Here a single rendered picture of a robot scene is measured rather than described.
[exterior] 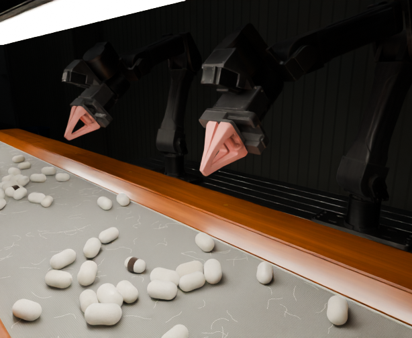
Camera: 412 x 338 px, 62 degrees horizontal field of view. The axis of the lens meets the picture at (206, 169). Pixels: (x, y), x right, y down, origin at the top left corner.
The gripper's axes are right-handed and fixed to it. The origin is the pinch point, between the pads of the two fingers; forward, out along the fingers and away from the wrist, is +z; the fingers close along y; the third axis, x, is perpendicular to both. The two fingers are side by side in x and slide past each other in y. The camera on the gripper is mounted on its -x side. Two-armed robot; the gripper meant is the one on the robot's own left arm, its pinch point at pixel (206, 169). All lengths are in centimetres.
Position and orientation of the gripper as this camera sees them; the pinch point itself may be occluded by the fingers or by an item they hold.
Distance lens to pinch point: 50.7
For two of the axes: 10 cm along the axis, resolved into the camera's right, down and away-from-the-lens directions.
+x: 4.7, 6.2, 6.3
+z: -5.4, 7.7, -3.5
